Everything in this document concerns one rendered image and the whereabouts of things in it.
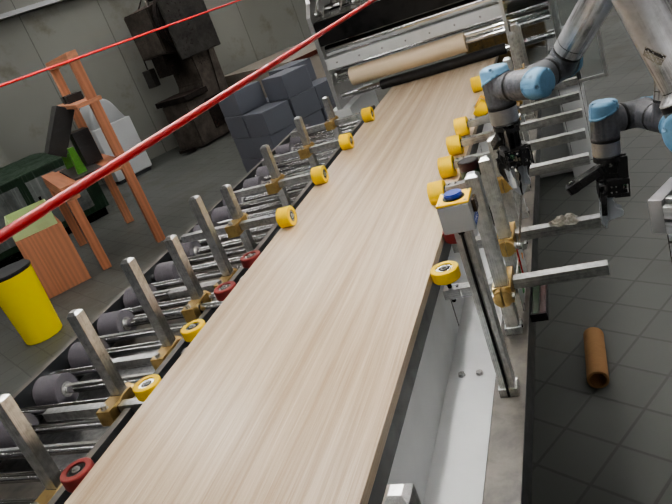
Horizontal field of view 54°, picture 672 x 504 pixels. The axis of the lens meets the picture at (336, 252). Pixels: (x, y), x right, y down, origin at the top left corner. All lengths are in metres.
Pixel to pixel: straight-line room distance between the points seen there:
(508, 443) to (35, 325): 4.38
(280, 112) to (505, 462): 5.20
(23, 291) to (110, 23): 6.76
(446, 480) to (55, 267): 5.18
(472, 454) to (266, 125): 4.95
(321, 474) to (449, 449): 0.47
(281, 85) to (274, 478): 5.36
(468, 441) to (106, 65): 10.10
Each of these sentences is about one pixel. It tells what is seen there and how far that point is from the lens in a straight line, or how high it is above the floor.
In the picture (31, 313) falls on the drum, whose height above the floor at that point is 0.24.
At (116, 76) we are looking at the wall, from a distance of 11.31.
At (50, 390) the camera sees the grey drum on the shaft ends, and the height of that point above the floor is 0.83.
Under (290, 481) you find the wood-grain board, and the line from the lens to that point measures 1.34.
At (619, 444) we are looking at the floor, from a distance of 2.53.
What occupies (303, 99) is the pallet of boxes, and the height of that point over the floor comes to 0.74.
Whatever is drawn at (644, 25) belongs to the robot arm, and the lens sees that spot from 1.49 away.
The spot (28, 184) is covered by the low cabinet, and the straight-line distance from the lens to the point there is 8.39.
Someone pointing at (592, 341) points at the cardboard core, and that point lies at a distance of 2.88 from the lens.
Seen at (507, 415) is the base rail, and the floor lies 0.70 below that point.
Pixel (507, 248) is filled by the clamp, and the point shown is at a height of 0.85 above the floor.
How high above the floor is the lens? 1.72
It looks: 22 degrees down
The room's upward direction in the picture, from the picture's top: 21 degrees counter-clockwise
